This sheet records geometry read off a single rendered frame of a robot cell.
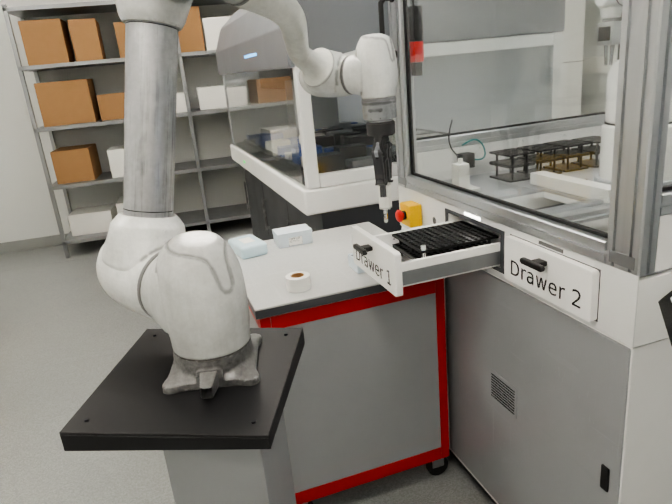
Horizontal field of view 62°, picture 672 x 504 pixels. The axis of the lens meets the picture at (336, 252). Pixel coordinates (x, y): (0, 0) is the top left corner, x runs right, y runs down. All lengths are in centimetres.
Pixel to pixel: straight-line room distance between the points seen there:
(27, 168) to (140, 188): 456
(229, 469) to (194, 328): 30
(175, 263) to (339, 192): 129
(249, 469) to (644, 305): 81
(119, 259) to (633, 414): 107
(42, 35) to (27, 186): 138
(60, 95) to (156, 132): 399
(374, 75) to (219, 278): 68
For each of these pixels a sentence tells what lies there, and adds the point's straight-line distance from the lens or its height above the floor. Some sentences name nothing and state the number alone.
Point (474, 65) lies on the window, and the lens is 152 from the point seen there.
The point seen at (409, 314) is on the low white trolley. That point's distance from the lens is 169.
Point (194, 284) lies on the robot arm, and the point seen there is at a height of 101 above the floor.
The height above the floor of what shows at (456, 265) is 86.
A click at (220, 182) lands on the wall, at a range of 559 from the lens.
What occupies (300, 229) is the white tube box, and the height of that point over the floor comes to 81.
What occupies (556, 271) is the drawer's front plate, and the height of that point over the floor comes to 90.
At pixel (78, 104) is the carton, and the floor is 124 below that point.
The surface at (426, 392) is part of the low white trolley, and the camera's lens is 185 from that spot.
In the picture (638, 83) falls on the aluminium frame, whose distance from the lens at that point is 110.
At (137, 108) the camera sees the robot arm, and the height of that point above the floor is 131.
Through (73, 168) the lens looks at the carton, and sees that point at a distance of 521.
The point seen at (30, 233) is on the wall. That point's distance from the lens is 587.
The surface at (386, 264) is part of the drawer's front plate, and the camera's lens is 137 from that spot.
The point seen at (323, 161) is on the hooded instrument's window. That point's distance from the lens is 222.
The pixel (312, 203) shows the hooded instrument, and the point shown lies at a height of 85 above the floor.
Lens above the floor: 136
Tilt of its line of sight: 18 degrees down
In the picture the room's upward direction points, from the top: 5 degrees counter-clockwise
